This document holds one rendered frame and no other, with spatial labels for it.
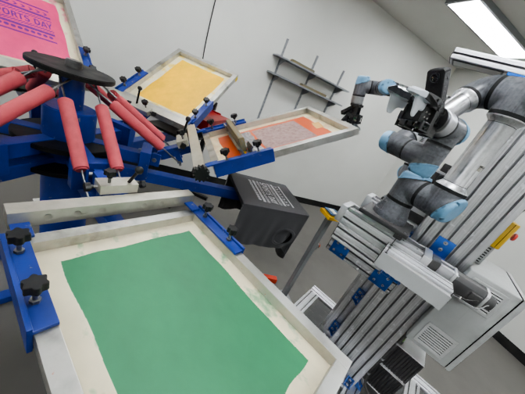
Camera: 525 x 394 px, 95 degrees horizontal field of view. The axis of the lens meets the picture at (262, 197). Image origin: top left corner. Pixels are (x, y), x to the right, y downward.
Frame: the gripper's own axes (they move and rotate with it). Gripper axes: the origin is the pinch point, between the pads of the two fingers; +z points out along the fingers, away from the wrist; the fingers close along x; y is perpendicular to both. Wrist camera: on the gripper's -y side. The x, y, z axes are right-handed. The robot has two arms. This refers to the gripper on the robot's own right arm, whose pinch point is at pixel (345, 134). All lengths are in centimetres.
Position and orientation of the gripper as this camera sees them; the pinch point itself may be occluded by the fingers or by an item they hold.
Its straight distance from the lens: 175.1
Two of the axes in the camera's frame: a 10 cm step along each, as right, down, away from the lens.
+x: 9.5, -0.7, 3.1
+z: -1.0, 8.6, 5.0
